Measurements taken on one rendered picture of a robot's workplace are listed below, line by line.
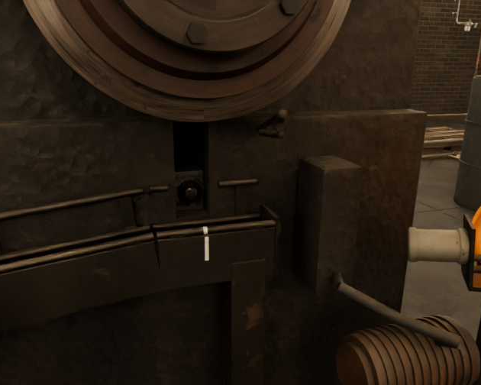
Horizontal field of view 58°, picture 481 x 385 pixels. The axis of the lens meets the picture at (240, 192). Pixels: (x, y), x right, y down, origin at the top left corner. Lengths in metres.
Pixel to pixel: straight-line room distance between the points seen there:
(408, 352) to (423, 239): 0.18
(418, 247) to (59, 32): 0.62
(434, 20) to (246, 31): 8.32
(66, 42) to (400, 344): 0.67
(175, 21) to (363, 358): 0.57
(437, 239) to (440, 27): 8.23
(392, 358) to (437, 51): 8.32
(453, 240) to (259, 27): 0.46
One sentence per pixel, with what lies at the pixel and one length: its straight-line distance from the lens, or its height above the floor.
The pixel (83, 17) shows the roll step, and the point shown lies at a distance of 0.60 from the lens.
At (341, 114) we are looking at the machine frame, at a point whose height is 0.87.
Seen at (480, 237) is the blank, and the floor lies 0.70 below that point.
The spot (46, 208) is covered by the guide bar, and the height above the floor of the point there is 0.74.
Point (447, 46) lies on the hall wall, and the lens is 9.06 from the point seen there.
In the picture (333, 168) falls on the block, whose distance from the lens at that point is 0.73.
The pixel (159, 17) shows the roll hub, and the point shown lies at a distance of 0.54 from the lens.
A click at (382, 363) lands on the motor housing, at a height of 0.52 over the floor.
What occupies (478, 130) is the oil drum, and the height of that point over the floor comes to 0.54.
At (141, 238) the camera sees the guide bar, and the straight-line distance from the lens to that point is 0.67.
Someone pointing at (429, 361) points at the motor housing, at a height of 0.51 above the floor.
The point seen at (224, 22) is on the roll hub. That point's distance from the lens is 0.55.
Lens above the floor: 0.97
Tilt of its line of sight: 17 degrees down
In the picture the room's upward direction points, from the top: 1 degrees clockwise
